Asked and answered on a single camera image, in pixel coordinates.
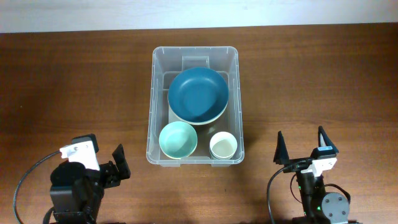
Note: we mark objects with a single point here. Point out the cream cup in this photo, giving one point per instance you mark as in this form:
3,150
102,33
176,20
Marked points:
223,145

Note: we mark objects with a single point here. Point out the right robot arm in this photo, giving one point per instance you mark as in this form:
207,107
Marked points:
322,203

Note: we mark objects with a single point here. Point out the mint green small bowl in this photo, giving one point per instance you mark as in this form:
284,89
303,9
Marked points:
178,140

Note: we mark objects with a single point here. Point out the blue plate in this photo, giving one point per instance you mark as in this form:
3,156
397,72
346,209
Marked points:
198,95

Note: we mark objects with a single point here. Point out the clear plastic storage bin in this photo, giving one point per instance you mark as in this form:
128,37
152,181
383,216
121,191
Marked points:
167,63

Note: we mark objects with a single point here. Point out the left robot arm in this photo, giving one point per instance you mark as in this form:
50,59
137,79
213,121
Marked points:
77,192

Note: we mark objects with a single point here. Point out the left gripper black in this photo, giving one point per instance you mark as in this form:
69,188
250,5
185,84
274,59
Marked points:
109,169

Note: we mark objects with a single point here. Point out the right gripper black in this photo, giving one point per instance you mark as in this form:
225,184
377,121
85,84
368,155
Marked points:
282,157

